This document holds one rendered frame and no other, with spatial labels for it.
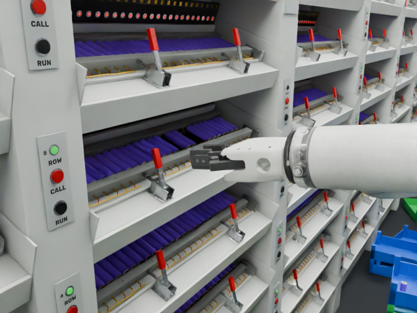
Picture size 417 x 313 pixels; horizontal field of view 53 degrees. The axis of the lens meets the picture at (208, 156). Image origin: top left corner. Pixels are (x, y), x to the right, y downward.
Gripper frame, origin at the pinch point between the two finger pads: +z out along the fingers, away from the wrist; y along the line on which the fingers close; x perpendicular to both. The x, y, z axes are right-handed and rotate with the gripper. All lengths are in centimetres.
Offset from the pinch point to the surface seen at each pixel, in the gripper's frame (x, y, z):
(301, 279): -65, 77, 22
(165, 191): -5.9, -1.7, 8.8
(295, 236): -44, 69, 19
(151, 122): 4.2, 13.2, 23.9
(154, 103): 9.5, -3.6, 6.6
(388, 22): 26, 182, 11
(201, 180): -7.6, 10.7, 10.5
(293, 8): 26, 47, 3
